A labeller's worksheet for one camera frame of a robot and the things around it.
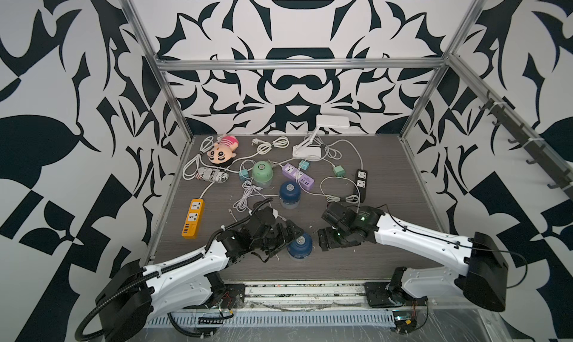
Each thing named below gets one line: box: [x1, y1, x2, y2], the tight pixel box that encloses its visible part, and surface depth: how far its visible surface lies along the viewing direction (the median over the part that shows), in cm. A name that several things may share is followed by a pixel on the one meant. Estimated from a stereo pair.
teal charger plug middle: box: [298, 159, 311, 171], surface depth 107 cm
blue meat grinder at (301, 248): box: [286, 232, 313, 260], surface depth 76 cm
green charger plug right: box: [332, 165, 346, 177], surface depth 107 cm
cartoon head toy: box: [206, 135, 240, 165], surface depth 105 cm
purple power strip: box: [281, 162, 315, 192], surface depth 104 cm
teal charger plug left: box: [238, 168, 250, 182], surface depth 104 cm
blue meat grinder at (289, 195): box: [279, 180, 302, 210], surface depth 91 cm
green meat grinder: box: [252, 160, 274, 189], surface depth 97 cm
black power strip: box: [355, 168, 368, 204], surface depth 101 cm
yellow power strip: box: [181, 198, 206, 240], surface depth 91 cm
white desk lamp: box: [292, 114, 350, 160], surface depth 110 cm
